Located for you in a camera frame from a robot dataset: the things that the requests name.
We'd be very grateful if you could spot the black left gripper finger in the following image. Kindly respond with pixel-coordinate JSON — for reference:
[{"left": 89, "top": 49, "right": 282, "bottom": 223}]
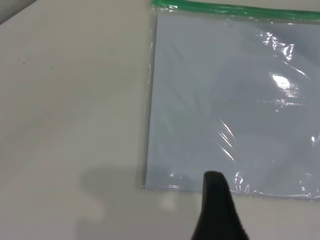
[{"left": 189, "top": 170, "right": 252, "bottom": 240}]

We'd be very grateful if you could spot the clear zip bag green strip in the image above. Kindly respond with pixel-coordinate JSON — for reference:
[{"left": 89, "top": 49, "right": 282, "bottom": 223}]
[{"left": 140, "top": 0, "right": 320, "bottom": 202}]

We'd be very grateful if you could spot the white paper sheets stack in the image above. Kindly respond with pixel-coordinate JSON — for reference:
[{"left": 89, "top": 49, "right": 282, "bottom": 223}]
[{"left": 144, "top": 14, "right": 320, "bottom": 195}]

